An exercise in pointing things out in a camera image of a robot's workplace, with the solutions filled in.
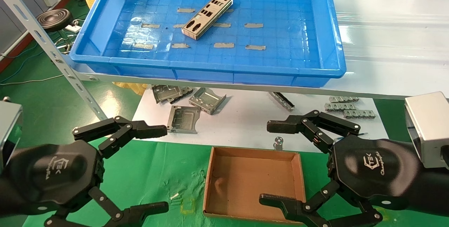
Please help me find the shallow cardboard box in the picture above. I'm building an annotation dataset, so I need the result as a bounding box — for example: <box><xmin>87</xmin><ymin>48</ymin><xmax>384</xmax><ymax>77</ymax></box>
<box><xmin>203</xmin><ymin>146</ymin><xmax>306</xmax><ymax>225</ymax></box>

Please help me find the open sheet metal bracket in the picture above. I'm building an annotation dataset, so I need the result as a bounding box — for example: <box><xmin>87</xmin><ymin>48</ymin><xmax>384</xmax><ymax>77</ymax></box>
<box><xmin>188</xmin><ymin>87</ymin><xmax>227</xmax><ymax>115</ymax></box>

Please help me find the dark metal connector part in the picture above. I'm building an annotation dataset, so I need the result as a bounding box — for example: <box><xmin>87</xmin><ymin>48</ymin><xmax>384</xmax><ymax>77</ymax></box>
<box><xmin>172</xmin><ymin>86</ymin><xmax>194</xmax><ymax>103</ymax></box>

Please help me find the short metal clip strip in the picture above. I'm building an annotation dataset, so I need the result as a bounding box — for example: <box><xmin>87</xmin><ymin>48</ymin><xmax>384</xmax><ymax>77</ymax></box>
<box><xmin>324</xmin><ymin>103</ymin><xmax>357</xmax><ymax>112</ymax></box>
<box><xmin>329</xmin><ymin>96</ymin><xmax>360</xmax><ymax>103</ymax></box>
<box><xmin>343</xmin><ymin>109</ymin><xmax>376</xmax><ymax>119</ymax></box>

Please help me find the long metal clip strip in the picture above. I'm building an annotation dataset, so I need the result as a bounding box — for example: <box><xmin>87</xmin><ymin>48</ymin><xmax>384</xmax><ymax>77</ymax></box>
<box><xmin>268</xmin><ymin>91</ymin><xmax>295</xmax><ymax>112</ymax></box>

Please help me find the flat sheet metal bracket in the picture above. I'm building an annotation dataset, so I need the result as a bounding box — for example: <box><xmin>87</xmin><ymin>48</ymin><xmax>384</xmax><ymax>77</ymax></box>
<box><xmin>166</xmin><ymin>105</ymin><xmax>202</xmax><ymax>134</ymax></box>

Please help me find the perforated metal shelf post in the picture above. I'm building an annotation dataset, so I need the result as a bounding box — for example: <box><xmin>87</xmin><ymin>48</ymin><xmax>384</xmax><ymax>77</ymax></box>
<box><xmin>0</xmin><ymin>0</ymin><xmax>108</xmax><ymax>121</ymax></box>

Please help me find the blue plastic tray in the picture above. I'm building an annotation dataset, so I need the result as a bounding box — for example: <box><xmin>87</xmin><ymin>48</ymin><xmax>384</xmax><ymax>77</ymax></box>
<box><xmin>69</xmin><ymin>0</ymin><xmax>347</xmax><ymax>88</ymax></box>

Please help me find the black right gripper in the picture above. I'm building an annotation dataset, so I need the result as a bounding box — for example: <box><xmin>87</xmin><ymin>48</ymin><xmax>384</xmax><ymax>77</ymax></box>
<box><xmin>259</xmin><ymin>110</ymin><xmax>421</xmax><ymax>227</ymax></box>

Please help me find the white floor cable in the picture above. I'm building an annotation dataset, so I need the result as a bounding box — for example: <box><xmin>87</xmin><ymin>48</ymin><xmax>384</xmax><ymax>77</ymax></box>
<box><xmin>0</xmin><ymin>74</ymin><xmax>64</xmax><ymax>86</ymax></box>

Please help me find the green table cloth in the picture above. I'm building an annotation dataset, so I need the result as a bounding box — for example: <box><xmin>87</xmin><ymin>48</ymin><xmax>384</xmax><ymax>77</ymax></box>
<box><xmin>21</xmin><ymin>134</ymin><xmax>449</xmax><ymax>227</ymax></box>

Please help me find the grey metal shelf deck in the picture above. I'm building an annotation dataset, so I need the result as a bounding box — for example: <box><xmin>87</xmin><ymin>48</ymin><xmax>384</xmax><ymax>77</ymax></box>
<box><xmin>65</xmin><ymin>0</ymin><xmax>449</xmax><ymax>100</ymax></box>

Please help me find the black round disc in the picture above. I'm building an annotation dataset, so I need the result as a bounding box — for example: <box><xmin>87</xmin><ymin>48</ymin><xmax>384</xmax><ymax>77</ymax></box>
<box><xmin>36</xmin><ymin>8</ymin><xmax>74</xmax><ymax>33</ymax></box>

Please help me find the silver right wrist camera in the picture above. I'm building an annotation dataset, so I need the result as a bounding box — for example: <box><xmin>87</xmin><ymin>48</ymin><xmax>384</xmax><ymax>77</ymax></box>
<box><xmin>404</xmin><ymin>91</ymin><xmax>449</xmax><ymax>169</ymax></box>

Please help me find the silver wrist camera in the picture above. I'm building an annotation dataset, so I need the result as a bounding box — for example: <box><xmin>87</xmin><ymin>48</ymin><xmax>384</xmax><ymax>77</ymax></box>
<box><xmin>404</xmin><ymin>91</ymin><xmax>449</xmax><ymax>169</ymax></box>
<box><xmin>0</xmin><ymin>97</ymin><xmax>23</xmax><ymax>171</ymax></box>

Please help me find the white paper sheet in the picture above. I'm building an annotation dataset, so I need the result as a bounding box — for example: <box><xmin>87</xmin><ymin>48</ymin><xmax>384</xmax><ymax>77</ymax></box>
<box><xmin>133</xmin><ymin>85</ymin><xmax>389</xmax><ymax>154</ymax></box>

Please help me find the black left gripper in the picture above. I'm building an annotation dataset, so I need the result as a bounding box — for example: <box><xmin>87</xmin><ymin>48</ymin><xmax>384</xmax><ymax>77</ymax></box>
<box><xmin>7</xmin><ymin>116</ymin><xmax>169</xmax><ymax>227</ymax></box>

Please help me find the grey sheet metal bracket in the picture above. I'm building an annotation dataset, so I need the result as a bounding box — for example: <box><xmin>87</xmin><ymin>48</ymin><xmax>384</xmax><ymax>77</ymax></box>
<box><xmin>152</xmin><ymin>85</ymin><xmax>183</xmax><ymax>104</ymax></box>

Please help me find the metal plate in tray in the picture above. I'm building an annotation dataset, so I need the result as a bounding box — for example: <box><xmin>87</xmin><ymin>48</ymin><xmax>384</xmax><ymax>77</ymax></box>
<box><xmin>182</xmin><ymin>0</ymin><xmax>234</xmax><ymax>40</ymax></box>

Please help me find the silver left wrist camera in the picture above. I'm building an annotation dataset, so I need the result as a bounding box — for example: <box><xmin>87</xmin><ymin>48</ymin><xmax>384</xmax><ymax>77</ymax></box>
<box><xmin>0</xmin><ymin>97</ymin><xmax>23</xmax><ymax>171</ymax></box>

